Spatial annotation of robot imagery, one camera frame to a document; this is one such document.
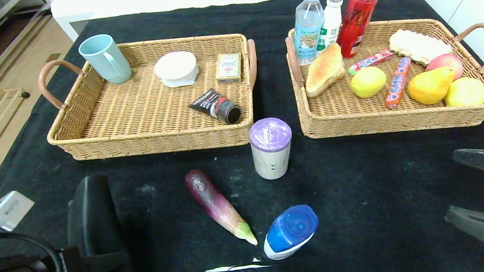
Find black glasses case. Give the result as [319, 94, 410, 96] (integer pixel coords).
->
[62, 172, 140, 272]

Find white bottle blue cap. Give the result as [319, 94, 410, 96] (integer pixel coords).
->
[260, 203, 322, 262]

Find croissant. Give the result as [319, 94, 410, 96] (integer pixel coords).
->
[301, 42, 347, 99]

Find yellow lemon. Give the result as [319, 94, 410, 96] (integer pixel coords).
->
[349, 65, 388, 100]

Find thin white strip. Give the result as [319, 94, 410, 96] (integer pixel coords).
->
[204, 256, 271, 272]

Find purple eggplant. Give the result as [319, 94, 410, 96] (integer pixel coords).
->
[184, 165, 258, 252]

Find black cosmetic tube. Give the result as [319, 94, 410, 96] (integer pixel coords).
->
[187, 87, 244, 129]

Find white cup purple lid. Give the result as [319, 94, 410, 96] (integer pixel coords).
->
[247, 116, 296, 182]

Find light blue mug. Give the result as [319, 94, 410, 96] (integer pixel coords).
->
[77, 31, 133, 87]

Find white round lidded container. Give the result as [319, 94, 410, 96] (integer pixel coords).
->
[152, 49, 200, 89]

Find playing card box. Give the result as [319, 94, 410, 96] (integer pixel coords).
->
[214, 52, 245, 85]

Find clear water bottle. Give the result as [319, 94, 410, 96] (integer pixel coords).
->
[291, 0, 330, 66]

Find white milk bottle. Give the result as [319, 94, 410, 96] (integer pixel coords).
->
[312, 0, 348, 55]

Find short pink candy roll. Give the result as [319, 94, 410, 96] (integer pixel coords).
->
[347, 49, 395, 77]

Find long orange candy roll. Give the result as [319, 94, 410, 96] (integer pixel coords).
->
[381, 56, 416, 110]

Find red cola can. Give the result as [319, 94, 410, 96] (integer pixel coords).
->
[333, 0, 385, 59]

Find yellow pear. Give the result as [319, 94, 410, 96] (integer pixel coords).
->
[405, 66, 457, 107]

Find cream waffle biscuit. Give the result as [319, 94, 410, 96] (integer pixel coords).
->
[388, 25, 454, 69]

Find red peach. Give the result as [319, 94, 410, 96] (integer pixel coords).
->
[424, 52, 465, 83]

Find round yellow fruit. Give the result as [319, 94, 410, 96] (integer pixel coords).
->
[443, 76, 484, 108]

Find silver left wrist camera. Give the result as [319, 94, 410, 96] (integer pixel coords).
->
[0, 189, 37, 232]

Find wicker basket brown handles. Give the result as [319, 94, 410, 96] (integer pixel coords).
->
[284, 11, 484, 142]
[34, 31, 265, 165]

